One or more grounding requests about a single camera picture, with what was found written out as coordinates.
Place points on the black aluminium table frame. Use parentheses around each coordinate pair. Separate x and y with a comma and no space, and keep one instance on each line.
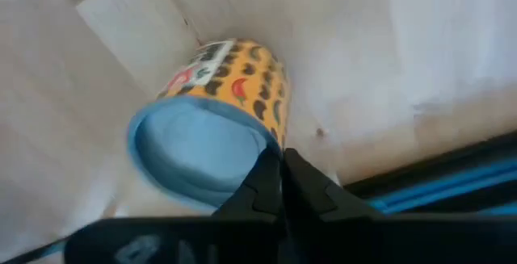
(464,159)

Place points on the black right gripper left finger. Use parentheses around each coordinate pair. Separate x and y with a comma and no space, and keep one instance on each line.
(242,235)

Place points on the yellow black beans can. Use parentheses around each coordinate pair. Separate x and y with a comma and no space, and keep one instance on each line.
(202,147)

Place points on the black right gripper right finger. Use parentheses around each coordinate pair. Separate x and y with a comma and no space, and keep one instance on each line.
(331,235)

